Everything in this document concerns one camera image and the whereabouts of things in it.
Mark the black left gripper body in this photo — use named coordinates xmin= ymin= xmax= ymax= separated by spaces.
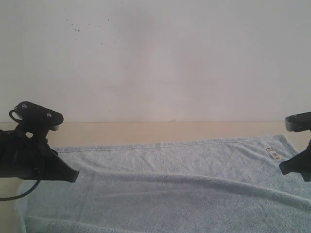
xmin=4 ymin=130 xmax=51 ymax=180

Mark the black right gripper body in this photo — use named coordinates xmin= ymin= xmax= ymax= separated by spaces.
xmin=300 ymin=142 xmax=311 ymax=182

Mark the light blue terry towel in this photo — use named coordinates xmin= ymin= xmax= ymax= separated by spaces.
xmin=15 ymin=134 xmax=311 ymax=233

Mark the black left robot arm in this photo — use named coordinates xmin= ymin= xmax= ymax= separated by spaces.
xmin=0 ymin=131 xmax=79 ymax=183

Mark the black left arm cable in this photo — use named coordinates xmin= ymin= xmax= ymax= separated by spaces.
xmin=0 ymin=131 xmax=42 ymax=201

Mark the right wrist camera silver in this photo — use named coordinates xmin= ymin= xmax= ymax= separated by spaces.
xmin=285 ymin=112 xmax=311 ymax=133

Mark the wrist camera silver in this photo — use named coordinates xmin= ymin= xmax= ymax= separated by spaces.
xmin=9 ymin=101 xmax=64 ymax=140
xmin=285 ymin=112 xmax=311 ymax=133

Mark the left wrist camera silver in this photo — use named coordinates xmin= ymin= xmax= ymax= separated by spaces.
xmin=9 ymin=101 xmax=64 ymax=140

